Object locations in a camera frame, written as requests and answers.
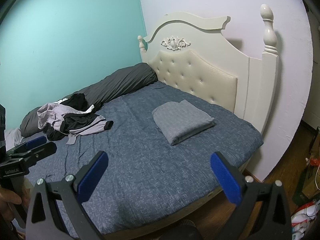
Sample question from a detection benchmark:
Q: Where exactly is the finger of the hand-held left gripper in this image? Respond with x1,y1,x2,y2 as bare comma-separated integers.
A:
6,136,48,156
9,141,58,167

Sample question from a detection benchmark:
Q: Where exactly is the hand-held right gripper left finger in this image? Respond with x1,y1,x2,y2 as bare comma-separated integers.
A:
25,151,109,240

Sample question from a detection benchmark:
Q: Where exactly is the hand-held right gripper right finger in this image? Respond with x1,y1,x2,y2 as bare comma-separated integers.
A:
210,152,293,240

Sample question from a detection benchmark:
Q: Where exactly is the grey knit sweater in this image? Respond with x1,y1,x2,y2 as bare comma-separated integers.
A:
152,99,216,146

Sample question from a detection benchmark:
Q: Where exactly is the person's left hand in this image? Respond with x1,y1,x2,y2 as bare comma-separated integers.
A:
0,188,31,222

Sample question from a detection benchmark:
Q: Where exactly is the light grey crumpled sheet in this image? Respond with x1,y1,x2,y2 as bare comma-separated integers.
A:
4,127,25,153

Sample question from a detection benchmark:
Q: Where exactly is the grey and black jacket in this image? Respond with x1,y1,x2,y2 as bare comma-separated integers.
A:
37,93,114,146

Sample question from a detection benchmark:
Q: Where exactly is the black fleece garment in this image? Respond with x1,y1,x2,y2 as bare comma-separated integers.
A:
63,93,87,112

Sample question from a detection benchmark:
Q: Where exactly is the blue patterned bed cover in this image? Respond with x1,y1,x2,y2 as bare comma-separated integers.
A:
4,80,265,236

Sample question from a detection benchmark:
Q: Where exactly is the cardboard box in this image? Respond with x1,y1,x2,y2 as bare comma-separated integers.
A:
292,127,320,206

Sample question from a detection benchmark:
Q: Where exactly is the white and red bag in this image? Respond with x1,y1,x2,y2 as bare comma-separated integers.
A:
291,199,320,240

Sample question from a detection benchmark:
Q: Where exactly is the dark grey long pillow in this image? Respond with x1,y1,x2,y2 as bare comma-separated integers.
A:
19,62,159,138

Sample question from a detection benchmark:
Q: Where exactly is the cream tufted headboard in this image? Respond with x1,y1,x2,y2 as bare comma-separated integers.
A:
137,4,280,183

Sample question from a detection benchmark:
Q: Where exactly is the white floor cable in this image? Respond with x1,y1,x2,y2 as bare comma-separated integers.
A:
314,162,320,191

